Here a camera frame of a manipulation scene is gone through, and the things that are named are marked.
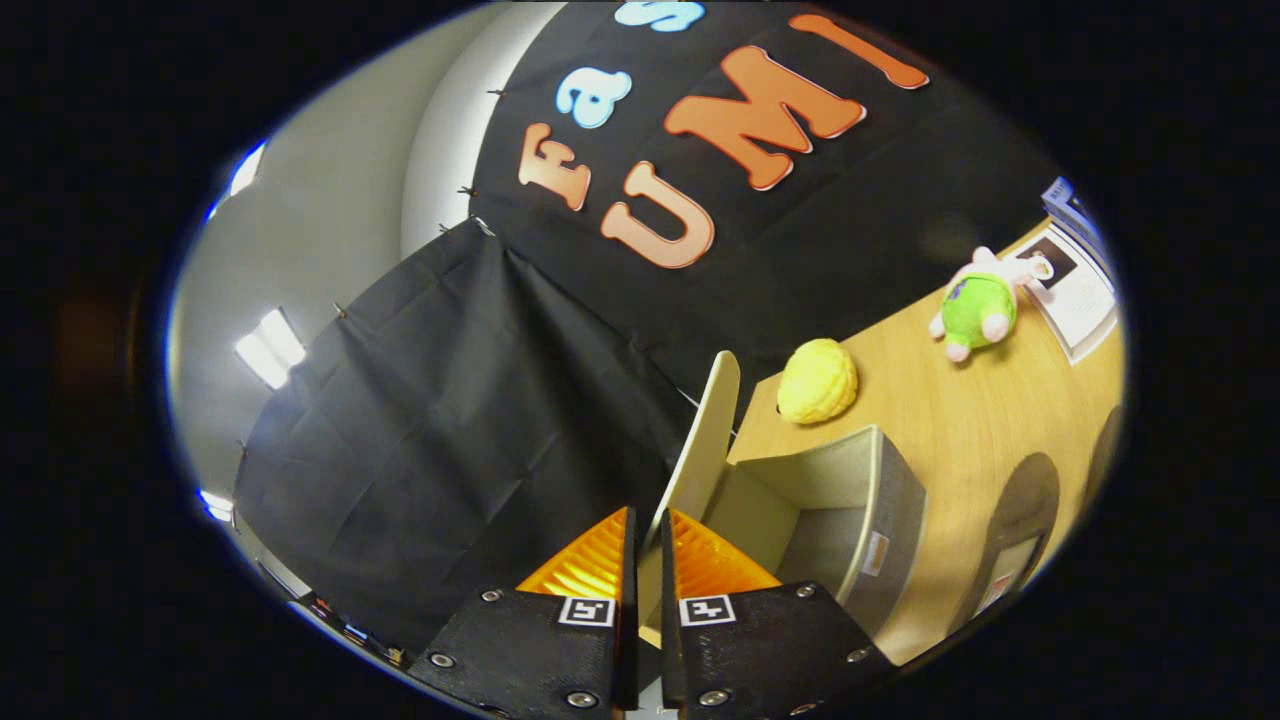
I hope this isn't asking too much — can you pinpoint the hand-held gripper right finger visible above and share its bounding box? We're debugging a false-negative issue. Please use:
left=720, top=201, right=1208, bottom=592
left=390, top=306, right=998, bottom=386
left=660, top=508, right=896, bottom=719

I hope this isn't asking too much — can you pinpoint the green and pink plush toy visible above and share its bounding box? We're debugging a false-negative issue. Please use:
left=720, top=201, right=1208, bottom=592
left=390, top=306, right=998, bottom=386
left=928, top=246, right=1053, bottom=363

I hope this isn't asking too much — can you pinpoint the black backdrop cloth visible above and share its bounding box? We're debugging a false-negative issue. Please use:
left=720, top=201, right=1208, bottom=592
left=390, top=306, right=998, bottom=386
left=232, top=0, right=1061, bottom=651

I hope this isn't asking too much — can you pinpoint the beige fabric storage box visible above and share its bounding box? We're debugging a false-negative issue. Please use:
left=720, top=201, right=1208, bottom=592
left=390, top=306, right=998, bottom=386
left=636, top=350, right=928, bottom=649

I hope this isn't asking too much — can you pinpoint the yellow plush ball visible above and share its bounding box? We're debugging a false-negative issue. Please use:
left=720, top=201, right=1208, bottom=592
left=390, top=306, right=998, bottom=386
left=777, top=338, right=859, bottom=425

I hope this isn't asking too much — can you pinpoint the brown shoe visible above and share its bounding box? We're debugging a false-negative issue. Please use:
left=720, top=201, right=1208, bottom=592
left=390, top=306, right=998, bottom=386
left=975, top=452, right=1061, bottom=626
left=1080, top=405, right=1126, bottom=511

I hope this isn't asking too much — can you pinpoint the blue book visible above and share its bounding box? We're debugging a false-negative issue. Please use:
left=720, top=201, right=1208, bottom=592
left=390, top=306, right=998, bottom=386
left=1040, top=177, right=1111, bottom=261

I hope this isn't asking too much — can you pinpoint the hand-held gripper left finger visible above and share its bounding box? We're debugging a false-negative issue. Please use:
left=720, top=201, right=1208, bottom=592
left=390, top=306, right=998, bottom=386
left=410, top=505, right=641, bottom=716

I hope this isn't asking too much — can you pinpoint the ceiling light panel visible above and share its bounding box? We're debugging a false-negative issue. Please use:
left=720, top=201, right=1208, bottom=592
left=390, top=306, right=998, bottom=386
left=228, top=140, right=269, bottom=198
left=235, top=308, right=306, bottom=389

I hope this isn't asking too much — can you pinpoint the white book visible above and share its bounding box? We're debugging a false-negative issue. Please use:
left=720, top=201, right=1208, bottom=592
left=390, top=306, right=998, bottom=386
left=1015, top=228, right=1119, bottom=366

